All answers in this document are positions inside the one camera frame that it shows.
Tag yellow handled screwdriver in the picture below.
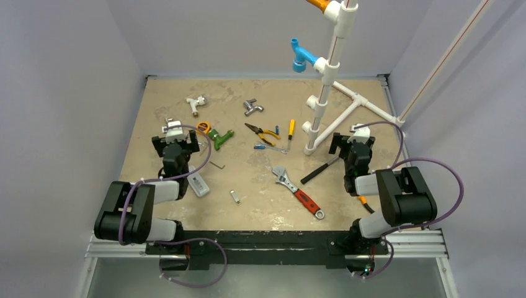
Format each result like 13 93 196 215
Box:
287 119 295 151

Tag white remote control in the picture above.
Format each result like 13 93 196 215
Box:
187 172 210 197

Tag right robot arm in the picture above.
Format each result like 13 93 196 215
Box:
329 133 437 253

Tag blue pipe tap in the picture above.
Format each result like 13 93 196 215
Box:
290 38 319 73

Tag chrome faucet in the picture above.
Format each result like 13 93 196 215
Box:
243 98 264 117

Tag silver combination wrench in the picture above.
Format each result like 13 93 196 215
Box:
255 142 288 154

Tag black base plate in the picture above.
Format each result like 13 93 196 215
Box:
145 230 388 270

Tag orange pipe fitting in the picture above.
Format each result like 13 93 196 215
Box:
306 0 331 12

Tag green plastic faucet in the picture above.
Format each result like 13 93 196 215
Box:
208 129 234 151

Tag brown hex key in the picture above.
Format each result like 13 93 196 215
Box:
209 161 225 169

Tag silver metal transceiver module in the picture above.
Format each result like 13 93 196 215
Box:
230 190 241 205

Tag black handled hammer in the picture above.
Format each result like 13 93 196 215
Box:
300 156 339 184

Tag white PVC pipe stand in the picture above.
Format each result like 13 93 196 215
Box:
301 1 403 156

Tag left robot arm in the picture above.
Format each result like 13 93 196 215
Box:
94 130 200 254

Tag aluminium rail frame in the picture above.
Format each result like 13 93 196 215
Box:
84 229 450 260

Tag red adjustable wrench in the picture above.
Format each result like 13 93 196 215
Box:
272 166 325 220

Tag white plastic faucet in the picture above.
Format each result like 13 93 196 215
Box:
185 96 207 118

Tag yellow handled pliers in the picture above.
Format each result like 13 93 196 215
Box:
245 123 280 147

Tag orange tape measure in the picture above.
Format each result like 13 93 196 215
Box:
197 121 211 135

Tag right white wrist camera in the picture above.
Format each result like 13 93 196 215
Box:
347 124 370 143

